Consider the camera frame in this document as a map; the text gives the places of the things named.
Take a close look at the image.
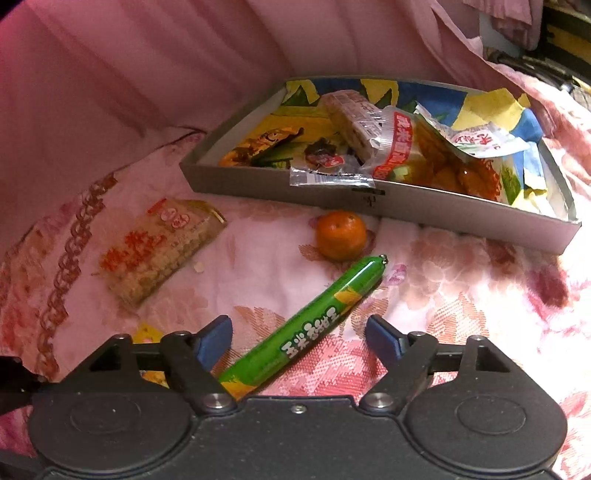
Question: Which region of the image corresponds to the orange snack bag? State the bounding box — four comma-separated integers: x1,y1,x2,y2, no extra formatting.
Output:
363,105,528,205

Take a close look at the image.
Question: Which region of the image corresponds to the orange mandarin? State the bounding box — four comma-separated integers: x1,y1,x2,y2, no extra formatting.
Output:
315,211,368,262

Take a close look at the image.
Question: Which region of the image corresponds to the green corn sausage stick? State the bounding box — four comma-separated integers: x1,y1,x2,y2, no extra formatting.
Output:
218,254,389,400

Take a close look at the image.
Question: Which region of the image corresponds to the grey cardboard tray box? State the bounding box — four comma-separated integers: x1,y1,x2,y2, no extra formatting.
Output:
179,78,582,255

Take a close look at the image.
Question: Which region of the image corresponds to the pink curtain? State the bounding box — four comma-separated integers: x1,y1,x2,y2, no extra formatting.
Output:
1,1,520,247

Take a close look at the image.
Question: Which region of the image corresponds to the white wrapped cake packet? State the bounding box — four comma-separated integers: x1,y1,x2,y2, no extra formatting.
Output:
321,90,383,162

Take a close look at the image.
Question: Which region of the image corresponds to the pink floral blanket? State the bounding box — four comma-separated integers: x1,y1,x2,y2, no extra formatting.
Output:
0,64,591,480

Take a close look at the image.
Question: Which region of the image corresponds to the yellow brown snack packet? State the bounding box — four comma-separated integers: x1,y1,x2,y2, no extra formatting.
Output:
218,127,304,167

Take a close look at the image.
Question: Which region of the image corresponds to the clear-wrapped corn cracker pack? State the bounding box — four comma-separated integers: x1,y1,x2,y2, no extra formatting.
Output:
98,198,228,307

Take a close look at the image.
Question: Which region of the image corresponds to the yellow purple snack bar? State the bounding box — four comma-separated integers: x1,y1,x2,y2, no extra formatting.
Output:
132,323,168,388

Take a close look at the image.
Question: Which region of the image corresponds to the small dark candy packet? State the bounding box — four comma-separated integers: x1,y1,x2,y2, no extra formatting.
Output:
304,137,345,169

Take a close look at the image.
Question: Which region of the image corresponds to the dark wooden desk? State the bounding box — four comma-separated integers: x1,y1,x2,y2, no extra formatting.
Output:
537,1,590,80

